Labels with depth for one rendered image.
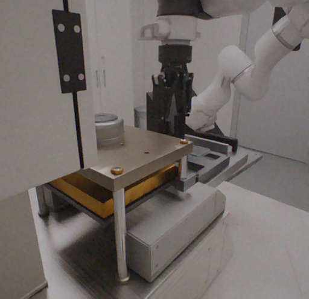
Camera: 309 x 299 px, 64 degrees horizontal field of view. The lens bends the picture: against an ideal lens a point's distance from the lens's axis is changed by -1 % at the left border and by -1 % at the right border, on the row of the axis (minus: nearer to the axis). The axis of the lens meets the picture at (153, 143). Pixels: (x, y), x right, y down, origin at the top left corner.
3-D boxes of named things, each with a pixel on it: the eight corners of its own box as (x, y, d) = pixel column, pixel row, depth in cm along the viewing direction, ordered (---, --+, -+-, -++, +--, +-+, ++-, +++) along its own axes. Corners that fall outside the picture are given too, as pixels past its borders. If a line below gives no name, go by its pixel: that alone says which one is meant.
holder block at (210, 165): (197, 187, 56) (198, 177, 55) (134, 163, 68) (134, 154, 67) (229, 163, 68) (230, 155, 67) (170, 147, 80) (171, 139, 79)
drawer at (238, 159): (196, 206, 55) (198, 175, 53) (127, 176, 69) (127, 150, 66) (247, 164, 76) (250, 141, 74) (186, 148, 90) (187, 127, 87)
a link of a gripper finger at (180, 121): (174, 115, 63) (175, 114, 63) (173, 141, 65) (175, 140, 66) (184, 116, 61) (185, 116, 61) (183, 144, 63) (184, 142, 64)
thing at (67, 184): (104, 227, 35) (99, 167, 32) (34, 179, 49) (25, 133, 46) (175, 183, 48) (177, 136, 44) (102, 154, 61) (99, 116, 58)
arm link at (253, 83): (277, 25, 92) (310, 61, 90) (230, 69, 111) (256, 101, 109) (267, 27, 85) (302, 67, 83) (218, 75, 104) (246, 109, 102)
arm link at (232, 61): (198, 78, 121) (237, 38, 104) (222, 107, 119) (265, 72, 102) (187, 81, 113) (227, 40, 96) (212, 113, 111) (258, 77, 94)
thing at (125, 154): (76, 267, 28) (61, 165, 24) (-15, 182, 48) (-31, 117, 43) (191, 188, 46) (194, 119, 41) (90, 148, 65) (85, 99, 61)
